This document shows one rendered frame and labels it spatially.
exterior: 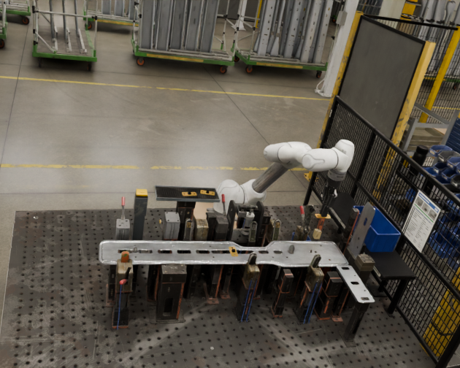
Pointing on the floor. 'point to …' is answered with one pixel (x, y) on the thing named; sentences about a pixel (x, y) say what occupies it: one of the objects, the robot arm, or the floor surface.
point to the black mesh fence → (407, 239)
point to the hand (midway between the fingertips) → (324, 209)
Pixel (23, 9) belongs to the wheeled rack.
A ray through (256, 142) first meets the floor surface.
